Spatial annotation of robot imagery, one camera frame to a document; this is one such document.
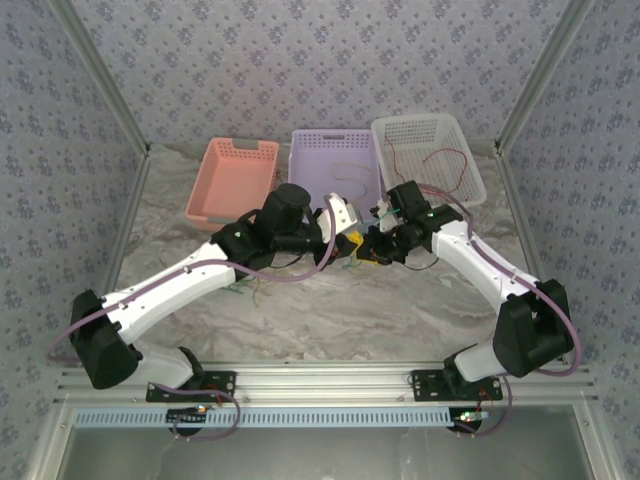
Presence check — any aluminium table side rail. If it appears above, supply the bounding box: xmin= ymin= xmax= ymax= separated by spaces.
xmin=27 ymin=147 xmax=154 ymax=480
xmin=494 ymin=144 xmax=621 ymax=480

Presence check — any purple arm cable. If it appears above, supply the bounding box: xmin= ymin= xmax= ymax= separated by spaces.
xmin=46 ymin=193 xmax=337 ymax=444
xmin=417 ymin=183 xmax=584 ymax=440

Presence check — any pink plastic basket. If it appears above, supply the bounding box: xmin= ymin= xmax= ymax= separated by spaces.
xmin=184 ymin=138 xmax=280 ymax=234

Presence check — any thin red cable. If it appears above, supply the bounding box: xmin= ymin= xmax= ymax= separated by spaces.
xmin=384 ymin=137 xmax=471 ymax=194

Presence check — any grey sheet metal panel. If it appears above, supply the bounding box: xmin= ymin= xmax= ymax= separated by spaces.
xmin=59 ymin=424 xmax=599 ymax=480

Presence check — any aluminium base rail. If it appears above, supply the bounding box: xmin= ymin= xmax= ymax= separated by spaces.
xmin=57 ymin=360 xmax=599 ymax=404

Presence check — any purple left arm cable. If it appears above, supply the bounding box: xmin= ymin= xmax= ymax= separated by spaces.
xmin=46 ymin=193 xmax=337 ymax=444

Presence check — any white plastic basket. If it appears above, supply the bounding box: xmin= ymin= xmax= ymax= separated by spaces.
xmin=370 ymin=112 xmax=489 ymax=221

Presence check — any black controller board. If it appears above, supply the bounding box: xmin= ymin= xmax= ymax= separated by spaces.
xmin=166 ymin=405 xmax=210 ymax=435
xmin=452 ymin=405 xmax=490 ymax=435

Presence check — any thin orange cable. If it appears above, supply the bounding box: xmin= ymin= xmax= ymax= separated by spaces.
xmin=331 ymin=160 xmax=377 ymax=202

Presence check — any purple plastic basket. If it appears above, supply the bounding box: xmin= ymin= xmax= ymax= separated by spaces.
xmin=286 ymin=128 xmax=385 ymax=235

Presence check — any thin black left gripper cable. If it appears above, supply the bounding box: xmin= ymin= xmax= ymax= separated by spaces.
xmin=271 ymin=253 xmax=315 ymax=269

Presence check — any light blue slotted cable duct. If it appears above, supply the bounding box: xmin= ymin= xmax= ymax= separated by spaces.
xmin=74 ymin=405 xmax=460 ymax=430

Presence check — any aluminium frame post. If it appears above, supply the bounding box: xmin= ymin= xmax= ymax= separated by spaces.
xmin=49 ymin=0 xmax=152 ymax=157
xmin=493 ymin=0 xmax=599 ymax=154

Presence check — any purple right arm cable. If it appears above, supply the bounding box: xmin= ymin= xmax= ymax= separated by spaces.
xmin=417 ymin=183 xmax=584 ymax=440

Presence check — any thin yellow cable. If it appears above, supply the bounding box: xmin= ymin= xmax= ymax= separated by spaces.
xmin=249 ymin=267 xmax=321 ymax=307

